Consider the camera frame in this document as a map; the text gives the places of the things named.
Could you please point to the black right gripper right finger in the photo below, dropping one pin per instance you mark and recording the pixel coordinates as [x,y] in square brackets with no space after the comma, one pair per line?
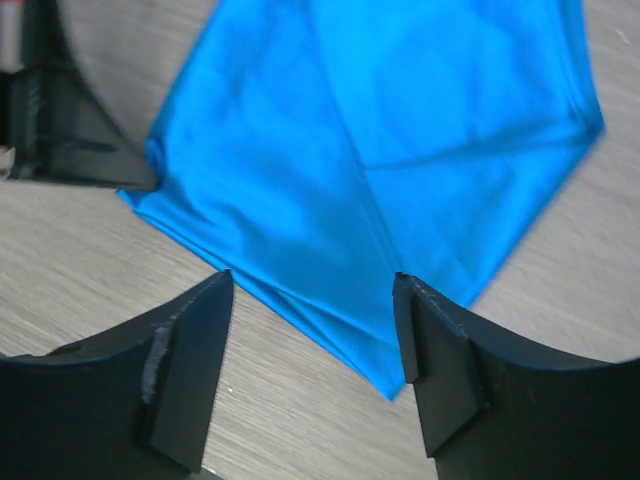
[493,404]

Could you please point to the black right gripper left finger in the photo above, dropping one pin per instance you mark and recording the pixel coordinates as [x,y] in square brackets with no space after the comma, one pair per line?
[132,402]

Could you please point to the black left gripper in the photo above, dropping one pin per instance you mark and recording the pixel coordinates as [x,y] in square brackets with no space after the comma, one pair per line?
[53,128]

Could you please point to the blue satin napkin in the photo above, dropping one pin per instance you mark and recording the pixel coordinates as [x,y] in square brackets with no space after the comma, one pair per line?
[317,148]

